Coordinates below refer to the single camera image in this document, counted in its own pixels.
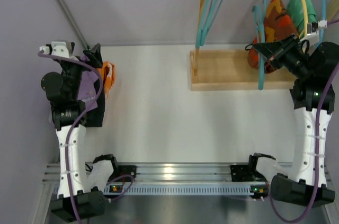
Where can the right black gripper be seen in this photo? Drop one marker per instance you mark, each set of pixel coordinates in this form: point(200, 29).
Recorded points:
point(277, 54)

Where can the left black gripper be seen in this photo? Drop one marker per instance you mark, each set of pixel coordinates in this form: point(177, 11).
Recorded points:
point(80, 58)

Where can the purple trousers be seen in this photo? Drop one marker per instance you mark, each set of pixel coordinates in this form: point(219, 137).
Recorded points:
point(87, 91)

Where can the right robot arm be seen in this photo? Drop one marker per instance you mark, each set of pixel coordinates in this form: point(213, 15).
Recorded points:
point(313, 103)

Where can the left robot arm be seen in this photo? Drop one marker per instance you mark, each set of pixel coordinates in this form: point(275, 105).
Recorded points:
point(80, 194)

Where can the orange camouflage trousers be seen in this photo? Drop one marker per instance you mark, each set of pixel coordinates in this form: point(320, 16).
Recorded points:
point(277, 26)

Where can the green trousers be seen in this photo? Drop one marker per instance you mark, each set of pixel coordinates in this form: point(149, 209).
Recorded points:
point(311, 12)

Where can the black trousers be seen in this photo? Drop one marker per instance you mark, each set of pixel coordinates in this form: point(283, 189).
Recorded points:
point(95, 117)

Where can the empty teal hanger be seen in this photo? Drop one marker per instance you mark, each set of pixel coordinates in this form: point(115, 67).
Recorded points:
point(204, 22)
point(217, 4)

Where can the orange white garment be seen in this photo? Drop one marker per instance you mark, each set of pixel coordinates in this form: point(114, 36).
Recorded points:
point(108, 77)

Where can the wooden clothes rack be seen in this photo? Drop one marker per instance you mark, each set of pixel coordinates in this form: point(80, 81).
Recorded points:
point(227, 70)

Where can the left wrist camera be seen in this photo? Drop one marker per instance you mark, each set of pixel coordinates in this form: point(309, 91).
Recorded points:
point(59, 48)

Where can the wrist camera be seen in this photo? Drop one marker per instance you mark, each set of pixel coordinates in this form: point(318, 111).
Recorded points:
point(59, 48)
point(315, 30)

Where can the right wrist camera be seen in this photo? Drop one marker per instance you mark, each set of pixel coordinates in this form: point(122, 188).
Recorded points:
point(315, 30)

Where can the aluminium corner frame post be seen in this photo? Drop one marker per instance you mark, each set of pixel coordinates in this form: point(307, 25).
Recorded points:
point(72, 23)

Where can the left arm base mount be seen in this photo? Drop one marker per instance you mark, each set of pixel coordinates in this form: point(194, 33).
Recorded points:
point(123, 170)

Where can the aluminium mounting rail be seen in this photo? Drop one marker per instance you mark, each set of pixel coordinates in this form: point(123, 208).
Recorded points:
point(183, 173)

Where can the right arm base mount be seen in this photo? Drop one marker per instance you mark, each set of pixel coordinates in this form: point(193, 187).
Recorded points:
point(244, 173)

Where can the grey slotted cable duct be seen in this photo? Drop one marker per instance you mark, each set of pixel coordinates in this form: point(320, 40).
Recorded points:
point(259, 190)

